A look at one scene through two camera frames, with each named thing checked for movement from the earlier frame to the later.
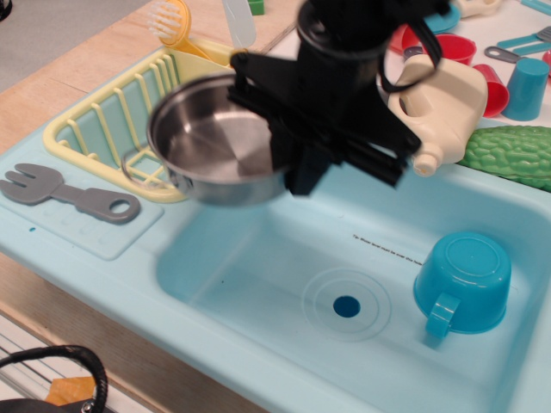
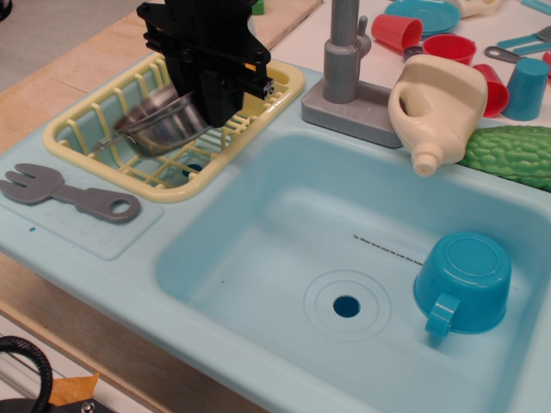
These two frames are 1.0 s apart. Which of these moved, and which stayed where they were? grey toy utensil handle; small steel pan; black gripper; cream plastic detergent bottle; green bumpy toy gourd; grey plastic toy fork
Moved: black gripper; small steel pan
Stayed: grey plastic toy fork; cream plastic detergent bottle; grey toy utensil handle; green bumpy toy gourd
